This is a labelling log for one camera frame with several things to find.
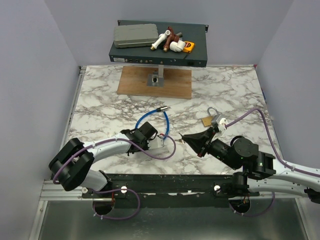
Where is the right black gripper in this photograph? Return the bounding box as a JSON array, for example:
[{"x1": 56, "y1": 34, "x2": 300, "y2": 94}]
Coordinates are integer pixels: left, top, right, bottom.
[{"x1": 182, "y1": 126, "x2": 240, "y2": 170}]

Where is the brass padlock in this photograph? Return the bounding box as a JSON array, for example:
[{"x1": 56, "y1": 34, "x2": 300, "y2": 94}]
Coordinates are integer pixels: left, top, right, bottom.
[{"x1": 201, "y1": 106, "x2": 218, "y2": 127}]

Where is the blue cable lock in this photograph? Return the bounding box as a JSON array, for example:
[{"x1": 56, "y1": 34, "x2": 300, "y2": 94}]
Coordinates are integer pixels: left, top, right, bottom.
[{"x1": 135, "y1": 106, "x2": 170, "y2": 136}]

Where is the silver key bunch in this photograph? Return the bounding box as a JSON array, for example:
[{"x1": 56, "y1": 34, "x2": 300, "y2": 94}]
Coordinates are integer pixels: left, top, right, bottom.
[{"x1": 177, "y1": 133, "x2": 185, "y2": 144}]

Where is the white elbow pipe fitting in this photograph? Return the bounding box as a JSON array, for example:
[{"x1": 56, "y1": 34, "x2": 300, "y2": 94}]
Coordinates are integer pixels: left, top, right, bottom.
[{"x1": 169, "y1": 40, "x2": 186, "y2": 53}]

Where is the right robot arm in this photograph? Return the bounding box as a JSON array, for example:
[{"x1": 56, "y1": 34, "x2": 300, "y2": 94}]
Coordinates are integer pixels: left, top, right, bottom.
[{"x1": 181, "y1": 127, "x2": 320, "y2": 204}]

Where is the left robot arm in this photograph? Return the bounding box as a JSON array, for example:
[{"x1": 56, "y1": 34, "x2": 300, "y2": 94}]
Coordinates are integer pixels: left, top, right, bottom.
[{"x1": 48, "y1": 122, "x2": 164, "y2": 198}]

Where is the wooden board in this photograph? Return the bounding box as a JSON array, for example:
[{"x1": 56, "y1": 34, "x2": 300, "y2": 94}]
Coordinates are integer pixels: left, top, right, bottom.
[{"x1": 117, "y1": 66, "x2": 192, "y2": 100}]

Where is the dark teal rack device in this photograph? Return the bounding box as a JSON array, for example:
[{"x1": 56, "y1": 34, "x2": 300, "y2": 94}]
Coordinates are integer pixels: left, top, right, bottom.
[{"x1": 109, "y1": 21, "x2": 208, "y2": 68}]

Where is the yellow tape measure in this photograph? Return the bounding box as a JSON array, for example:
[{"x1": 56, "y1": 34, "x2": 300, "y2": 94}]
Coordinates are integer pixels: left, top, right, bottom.
[{"x1": 182, "y1": 41, "x2": 196, "y2": 54}]

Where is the white straight pipe fitting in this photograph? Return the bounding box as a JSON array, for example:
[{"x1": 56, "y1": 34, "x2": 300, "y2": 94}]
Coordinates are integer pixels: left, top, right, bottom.
[{"x1": 150, "y1": 30, "x2": 171, "y2": 51}]

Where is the grey plastic case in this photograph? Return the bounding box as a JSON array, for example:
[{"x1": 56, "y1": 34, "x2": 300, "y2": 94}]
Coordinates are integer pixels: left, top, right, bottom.
[{"x1": 113, "y1": 23, "x2": 159, "y2": 48}]

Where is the brown pipe fitting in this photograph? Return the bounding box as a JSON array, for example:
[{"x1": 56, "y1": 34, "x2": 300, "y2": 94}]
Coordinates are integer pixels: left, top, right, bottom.
[{"x1": 163, "y1": 26, "x2": 180, "y2": 52}]

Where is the dark grey pipe piece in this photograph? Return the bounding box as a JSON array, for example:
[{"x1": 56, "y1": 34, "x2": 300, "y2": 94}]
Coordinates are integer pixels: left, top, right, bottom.
[{"x1": 176, "y1": 32, "x2": 183, "y2": 38}]

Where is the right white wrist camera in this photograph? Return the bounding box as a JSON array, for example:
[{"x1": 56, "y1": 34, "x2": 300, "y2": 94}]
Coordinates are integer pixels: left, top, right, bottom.
[{"x1": 211, "y1": 113, "x2": 228, "y2": 138}]

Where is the black mounting rail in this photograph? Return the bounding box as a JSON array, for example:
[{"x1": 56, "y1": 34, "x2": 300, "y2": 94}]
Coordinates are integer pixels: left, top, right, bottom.
[{"x1": 82, "y1": 173, "x2": 258, "y2": 209}]

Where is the metal stand post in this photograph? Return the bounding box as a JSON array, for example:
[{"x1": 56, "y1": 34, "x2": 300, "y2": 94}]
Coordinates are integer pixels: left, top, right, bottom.
[{"x1": 147, "y1": 65, "x2": 165, "y2": 87}]

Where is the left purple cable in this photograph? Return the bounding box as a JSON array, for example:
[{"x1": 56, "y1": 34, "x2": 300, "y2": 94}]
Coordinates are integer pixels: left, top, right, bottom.
[{"x1": 52, "y1": 134, "x2": 177, "y2": 221}]

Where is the purple cable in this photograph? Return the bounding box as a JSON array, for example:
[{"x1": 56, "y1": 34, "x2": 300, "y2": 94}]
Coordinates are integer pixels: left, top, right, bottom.
[
  {"x1": 52, "y1": 134, "x2": 177, "y2": 221},
  {"x1": 224, "y1": 107, "x2": 320, "y2": 218}
]

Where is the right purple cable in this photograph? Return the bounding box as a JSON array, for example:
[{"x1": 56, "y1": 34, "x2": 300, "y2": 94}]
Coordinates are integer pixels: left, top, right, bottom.
[{"x1": 224, "y1": 107, "x2": 320, "y2": 218}]

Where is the aluminium frame profile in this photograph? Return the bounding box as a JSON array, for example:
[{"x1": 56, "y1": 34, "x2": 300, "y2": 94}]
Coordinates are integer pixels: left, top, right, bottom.
[{"x1": 40, "y1": 179, "x2": 307, "y2": 201}]

